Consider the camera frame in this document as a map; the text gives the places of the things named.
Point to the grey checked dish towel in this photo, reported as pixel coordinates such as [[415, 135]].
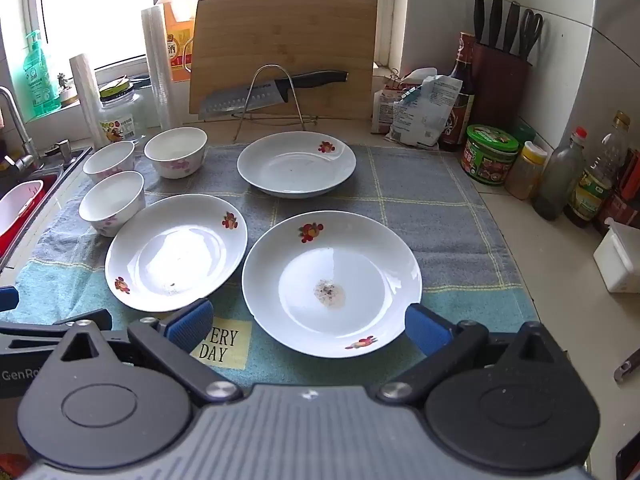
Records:
[[425, 220]]

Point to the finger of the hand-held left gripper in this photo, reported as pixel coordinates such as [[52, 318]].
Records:
[[30, 332], [7, 299]]

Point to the small white bowl pink flowers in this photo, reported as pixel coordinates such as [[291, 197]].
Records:
[[112, 210], [107, 160]]

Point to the red basin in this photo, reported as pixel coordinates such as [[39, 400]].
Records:
[[52, 182]]

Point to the green dish soap bottle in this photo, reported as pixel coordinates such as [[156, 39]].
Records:
[[40, 80]]

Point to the oil bottle yellow label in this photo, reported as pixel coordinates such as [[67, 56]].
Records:
[[595, 185]]

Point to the glass jar with green lid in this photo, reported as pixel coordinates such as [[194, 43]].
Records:
[[120, 120]]

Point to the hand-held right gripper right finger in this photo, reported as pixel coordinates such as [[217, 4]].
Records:
[[425, 327]]

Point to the steel sink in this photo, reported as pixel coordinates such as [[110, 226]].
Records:
[[70, 165]]

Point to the steel sink knob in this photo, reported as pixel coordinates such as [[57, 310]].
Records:
[[60, 149]]

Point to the metal tool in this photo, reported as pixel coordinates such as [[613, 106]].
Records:
[[625, 367]]

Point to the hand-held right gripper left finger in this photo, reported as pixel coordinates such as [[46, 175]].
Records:
[[192, 322]]

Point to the roll of clear plastic bags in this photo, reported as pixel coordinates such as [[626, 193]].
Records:
[[85, 95]]

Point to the clear bottle with red cap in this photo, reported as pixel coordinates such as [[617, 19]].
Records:
[[557, 180]]

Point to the steel faucet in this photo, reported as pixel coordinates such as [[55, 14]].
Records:
[[15, 120]]

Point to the dark red bottle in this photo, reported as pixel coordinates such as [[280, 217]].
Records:
[[620, 205]]

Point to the small white dish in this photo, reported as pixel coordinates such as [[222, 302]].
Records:
[[175, 162]]

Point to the dark soy sauce bottle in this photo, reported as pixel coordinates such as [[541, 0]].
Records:
[[462, 60]]

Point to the bamboo cutting board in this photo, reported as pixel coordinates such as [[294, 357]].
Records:
[[280, 45]]

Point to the brown knife block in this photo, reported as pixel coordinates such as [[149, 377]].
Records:
[[500, 90]]

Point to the white plastic box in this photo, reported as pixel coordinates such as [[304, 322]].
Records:
[[620, 260]]

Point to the yellow cooking oil jug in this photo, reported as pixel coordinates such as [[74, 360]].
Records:
[[177, 35]]

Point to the white and blue bag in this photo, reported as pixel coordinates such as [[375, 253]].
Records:
[[430, 110]]

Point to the white plate with fruit print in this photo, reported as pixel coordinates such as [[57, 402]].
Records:
[[295, 165], [150, 230], [350, 240]]

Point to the green lidded sauce tub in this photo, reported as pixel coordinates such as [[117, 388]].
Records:
[[490, 155]]

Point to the black kitchen scissors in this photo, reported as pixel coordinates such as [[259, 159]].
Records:
[[530, 35]]

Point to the yellow lidded spice jar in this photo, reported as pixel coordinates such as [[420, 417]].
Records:
[[525, 175]]

